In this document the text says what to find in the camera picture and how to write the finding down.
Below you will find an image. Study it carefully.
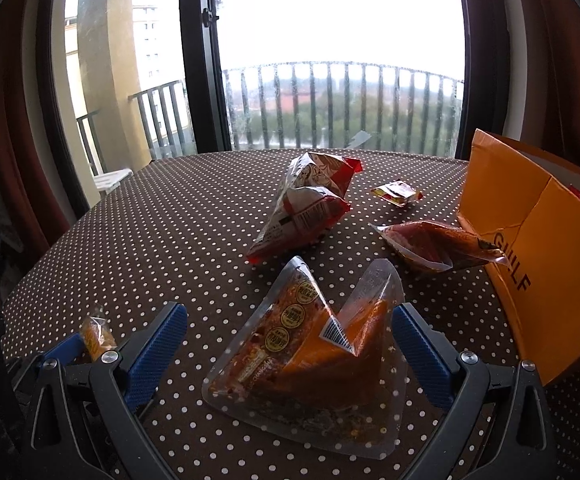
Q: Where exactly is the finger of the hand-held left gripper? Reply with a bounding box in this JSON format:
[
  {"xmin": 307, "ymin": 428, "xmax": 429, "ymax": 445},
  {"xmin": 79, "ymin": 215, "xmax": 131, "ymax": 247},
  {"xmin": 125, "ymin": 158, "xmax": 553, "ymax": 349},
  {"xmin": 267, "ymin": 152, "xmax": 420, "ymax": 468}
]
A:
[{"xmin": 37, "ymin": 332, "xmax": 87, "ymax": 364}]

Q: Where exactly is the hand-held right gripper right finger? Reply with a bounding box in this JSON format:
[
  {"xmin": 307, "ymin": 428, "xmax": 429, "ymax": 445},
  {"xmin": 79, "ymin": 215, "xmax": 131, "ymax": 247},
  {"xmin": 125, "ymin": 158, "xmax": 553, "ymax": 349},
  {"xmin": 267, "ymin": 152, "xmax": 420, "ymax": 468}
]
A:
[{"xmin": 391, "ymin": 302, "xmax": 553, "ymax": 480}]

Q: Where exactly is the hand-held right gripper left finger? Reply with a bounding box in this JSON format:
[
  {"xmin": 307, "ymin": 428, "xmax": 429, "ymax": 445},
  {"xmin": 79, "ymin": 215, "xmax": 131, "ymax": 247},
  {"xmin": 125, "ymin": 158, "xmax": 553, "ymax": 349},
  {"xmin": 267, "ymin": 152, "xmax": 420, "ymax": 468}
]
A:
[{"xmin": 30, "ymin": 301, "xmax": 189, "ymax": 480}]

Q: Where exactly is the small orange snack packet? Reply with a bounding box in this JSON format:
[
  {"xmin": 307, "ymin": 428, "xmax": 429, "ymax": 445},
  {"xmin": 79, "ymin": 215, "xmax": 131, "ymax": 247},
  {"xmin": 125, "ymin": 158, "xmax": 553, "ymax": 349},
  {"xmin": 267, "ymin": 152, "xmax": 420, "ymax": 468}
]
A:
[{"xmin": 80, "ymin": 316, "xmax": 118, "ymax": 361}]

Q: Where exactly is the clear red snack packet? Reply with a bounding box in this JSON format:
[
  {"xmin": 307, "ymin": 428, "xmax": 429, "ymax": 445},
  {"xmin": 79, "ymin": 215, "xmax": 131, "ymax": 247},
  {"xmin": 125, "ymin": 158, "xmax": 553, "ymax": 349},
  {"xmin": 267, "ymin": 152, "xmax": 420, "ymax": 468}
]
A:
[{"xmin": 371, "ymin": 220, "xmax": 510, "ymax": 275}]

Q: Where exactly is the triangular orange snack packet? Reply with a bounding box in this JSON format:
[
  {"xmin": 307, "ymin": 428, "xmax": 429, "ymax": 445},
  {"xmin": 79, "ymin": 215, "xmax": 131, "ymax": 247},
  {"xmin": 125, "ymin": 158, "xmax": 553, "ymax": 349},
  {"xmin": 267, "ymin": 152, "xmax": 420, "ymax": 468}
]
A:
[{"xmin": 202, "ymin": 256, "xmax": 408, "ymax": 461}]

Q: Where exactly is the orange cardboard box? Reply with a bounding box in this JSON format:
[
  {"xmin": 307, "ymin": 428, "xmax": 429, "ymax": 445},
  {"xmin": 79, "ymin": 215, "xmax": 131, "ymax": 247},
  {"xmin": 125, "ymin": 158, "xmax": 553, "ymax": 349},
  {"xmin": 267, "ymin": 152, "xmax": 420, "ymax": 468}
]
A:
[{"xmin": 456, "ymin": 129, "xmax": 580, "ymax": 387}]

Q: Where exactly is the burger gummy candy packet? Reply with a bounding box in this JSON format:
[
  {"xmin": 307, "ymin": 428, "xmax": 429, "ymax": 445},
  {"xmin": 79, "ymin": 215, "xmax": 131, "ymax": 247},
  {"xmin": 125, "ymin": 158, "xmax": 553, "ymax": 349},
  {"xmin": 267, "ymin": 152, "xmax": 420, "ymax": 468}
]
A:
[{"xmin": 370, "ymin": 180, "xmax": 423, "ymax": 208}]

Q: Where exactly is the brown dotted tablecloth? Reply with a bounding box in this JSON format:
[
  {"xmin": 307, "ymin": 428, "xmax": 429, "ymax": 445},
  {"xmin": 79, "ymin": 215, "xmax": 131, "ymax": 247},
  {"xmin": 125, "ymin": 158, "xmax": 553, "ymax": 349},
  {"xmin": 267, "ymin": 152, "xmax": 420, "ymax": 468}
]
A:
[{"xmin": 0, "ymin": 149, "xmax": 580, "ymax": 480}]

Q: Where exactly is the white air conditioner unit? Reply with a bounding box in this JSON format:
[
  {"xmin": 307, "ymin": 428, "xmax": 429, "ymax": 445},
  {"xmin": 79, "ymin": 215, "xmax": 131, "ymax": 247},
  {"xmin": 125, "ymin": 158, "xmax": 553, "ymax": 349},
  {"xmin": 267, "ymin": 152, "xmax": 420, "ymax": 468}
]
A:
[{"xmin": 91, "ymin": 169, "xmax": 134, "ymax": 200}]

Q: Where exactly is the dark red curtain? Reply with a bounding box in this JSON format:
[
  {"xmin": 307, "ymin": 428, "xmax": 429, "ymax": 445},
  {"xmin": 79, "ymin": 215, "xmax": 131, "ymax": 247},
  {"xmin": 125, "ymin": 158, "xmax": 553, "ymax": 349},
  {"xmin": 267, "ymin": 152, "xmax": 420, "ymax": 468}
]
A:
[
  {"xmin": 0, "ymin": 0, "xmax": 91, "ymax": 261},
  {"xmin": 490, "ymin": 0, "xmax": 580, "ymax": 181}
]

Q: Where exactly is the balcony railing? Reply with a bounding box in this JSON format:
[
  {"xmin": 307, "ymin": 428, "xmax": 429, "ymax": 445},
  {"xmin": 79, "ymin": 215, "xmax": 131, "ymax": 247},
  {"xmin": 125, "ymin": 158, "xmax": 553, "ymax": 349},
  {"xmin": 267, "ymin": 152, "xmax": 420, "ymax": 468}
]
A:
[{"xmin": 76, "ymin": 61, "xmax": 466, "ymax": 161}]

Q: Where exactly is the black window frame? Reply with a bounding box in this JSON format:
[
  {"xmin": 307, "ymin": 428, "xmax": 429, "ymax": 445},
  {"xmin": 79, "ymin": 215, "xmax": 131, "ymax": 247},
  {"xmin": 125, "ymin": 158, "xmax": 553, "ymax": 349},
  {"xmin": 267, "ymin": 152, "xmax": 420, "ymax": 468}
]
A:
[{"xmin": 45, "ymin": 0, "xmax": 501, "ymax": 216}]

